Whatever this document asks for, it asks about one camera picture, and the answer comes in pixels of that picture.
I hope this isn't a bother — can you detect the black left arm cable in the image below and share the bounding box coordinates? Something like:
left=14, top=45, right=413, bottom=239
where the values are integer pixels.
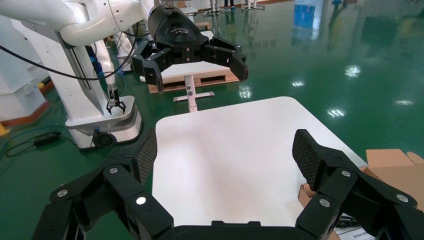
left=0, top=19, right=140, bottom=82

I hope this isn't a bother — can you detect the black power adapter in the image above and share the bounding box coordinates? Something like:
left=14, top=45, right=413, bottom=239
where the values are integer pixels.
left=33, top=131, right=63, bottom=148

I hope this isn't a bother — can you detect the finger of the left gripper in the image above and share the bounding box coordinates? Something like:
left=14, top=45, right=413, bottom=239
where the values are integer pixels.
left=203, top=35, right=250, bottom=83
left=131, top=39, right=174, bottom=95

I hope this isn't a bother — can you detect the wooden pallet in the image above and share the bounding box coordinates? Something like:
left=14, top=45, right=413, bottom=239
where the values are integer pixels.
left=147, top=70, right=240, bottom=95

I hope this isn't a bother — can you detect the blue floor cable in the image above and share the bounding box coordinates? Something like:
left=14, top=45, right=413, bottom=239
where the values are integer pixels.
left=0, top=123, right=69, bottom=142

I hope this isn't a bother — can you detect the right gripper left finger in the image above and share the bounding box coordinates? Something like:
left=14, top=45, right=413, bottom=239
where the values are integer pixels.
left=31, top=128, right=175, bottom=240

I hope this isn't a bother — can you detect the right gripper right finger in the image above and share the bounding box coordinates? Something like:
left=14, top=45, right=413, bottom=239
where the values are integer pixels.
left=291, top=128, right=424, bottom=240

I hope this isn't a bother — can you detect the white robot body with base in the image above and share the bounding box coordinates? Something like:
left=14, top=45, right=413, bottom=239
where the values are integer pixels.
left=19, top=21, right=144, bottom=151

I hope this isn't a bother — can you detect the white printed paper manual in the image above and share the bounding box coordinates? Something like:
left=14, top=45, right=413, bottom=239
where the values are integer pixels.
left=333, top=225, right=376, bottom=240

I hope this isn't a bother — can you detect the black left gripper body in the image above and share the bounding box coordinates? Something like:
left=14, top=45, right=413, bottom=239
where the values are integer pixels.
left=147, top=3, right=211, bottom=64

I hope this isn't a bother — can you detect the white background table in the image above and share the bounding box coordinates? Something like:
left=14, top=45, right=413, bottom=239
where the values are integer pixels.
left=139, top=30, right=233, bottom=114

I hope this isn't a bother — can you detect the brown cardboard storage box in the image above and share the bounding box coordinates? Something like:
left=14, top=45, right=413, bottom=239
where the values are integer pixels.
left=297, top=148, right=424, bottom=240

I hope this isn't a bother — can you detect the small black background gripper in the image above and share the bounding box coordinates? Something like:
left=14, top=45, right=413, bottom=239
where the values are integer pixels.
left=105, top=94, right=127, bottom=116

